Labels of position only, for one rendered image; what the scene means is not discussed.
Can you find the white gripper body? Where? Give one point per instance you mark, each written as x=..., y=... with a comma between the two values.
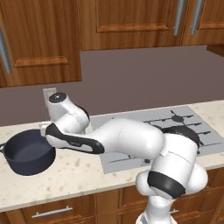
x=43, y=129

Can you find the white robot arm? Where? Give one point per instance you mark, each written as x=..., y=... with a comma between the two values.
x=137, y=140

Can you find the dark blue cooking pot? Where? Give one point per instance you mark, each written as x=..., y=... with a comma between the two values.
x=27, y=153

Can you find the wooden drawer front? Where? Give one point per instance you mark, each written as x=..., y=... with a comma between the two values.
x=132, y=204
x=78, y=208

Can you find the dark hob knob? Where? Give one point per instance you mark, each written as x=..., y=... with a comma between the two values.
x=147, y=161
x=198, y=152

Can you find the grey hob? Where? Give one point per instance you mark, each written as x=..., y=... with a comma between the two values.
x=186, y=128

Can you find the wooden base cupboard front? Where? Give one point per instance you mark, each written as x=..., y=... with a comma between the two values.
x=216, y=189

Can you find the pale grey wall socket plate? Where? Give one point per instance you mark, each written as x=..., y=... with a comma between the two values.
x=49, y=92

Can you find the large wooden wall cupboard door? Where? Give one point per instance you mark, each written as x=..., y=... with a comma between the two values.
x=40, y=35

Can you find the wide wooden wall cupboard door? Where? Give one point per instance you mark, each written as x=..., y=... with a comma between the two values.
x=131, y=23

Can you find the narrow wooden wall cupboard door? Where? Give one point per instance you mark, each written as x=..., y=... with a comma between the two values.
x=211, y=23

